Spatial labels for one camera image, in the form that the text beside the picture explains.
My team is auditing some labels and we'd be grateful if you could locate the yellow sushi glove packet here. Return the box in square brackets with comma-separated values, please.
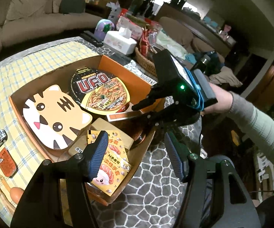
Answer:
[87, 130, 128, 162]
[91, 151, 131, 196]

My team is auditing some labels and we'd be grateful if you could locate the orange playing card box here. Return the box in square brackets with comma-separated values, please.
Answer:
[107, 111, 143, 123]

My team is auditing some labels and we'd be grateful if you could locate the tiger face paper box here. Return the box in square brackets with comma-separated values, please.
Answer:
[23, 84, 93, 150]

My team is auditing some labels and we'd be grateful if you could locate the UFO instant noodle bowl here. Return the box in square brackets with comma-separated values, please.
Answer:
[69, 67, 130, 115]

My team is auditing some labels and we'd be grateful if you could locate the clear plastic container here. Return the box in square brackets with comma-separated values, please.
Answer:
[57, 135, 88, 162]

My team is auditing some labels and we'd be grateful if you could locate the grey-green sleeved right forearm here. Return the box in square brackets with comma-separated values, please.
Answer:
[227, 93, 274, 165]

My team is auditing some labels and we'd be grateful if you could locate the person's right hand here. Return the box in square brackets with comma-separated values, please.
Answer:
[201, 83, 233, 115]

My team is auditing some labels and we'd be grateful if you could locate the orange cardboard box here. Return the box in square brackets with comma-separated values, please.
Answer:
[8, 54, 166, 206]

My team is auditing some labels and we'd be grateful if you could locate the wicker basket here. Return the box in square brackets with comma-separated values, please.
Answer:
[134, 47, 157, 77]

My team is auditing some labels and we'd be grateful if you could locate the grey stone-pattern mat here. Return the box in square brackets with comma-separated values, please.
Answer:
[90, 40, 204, 228]

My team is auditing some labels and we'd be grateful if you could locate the brown upholstered chair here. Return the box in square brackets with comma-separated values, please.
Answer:
[159, 16, 243, 87]

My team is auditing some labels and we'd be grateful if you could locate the white tissue box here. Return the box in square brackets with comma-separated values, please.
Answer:
[103, 27, 137, 55]

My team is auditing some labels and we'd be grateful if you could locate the yellow plaid tablecloth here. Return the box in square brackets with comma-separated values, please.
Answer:
[0, 40, 99, 226]

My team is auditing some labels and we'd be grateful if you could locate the black remote control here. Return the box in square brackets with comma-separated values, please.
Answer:
[80, 30, 103, 47]

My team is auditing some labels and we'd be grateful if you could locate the purple round container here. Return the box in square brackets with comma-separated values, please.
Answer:
[94, 19, 115, 42]

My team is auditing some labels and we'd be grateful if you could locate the orange measuring spoon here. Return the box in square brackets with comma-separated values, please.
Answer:
[0, 176, 24, 204]

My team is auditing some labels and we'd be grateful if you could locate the orange KFC sauce packet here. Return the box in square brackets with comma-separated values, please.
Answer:
[0, 148, 17, 178]

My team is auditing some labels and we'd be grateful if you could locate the dark green cushion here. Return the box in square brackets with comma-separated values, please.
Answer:
[59, 0, 86, 14]

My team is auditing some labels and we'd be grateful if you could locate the brown sofa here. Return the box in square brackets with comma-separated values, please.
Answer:
[0, 0, 101, 52]

